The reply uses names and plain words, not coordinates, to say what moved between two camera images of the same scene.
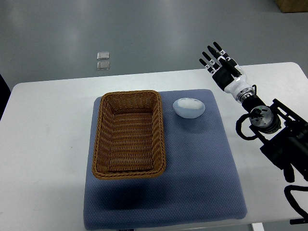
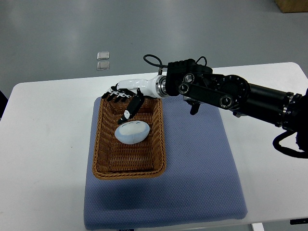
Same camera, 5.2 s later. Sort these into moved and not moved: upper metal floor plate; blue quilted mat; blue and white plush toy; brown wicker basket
Moved: blue and white plush toy
Not moved: brown wicker basket; upper metal floor plate; blue quilted mat
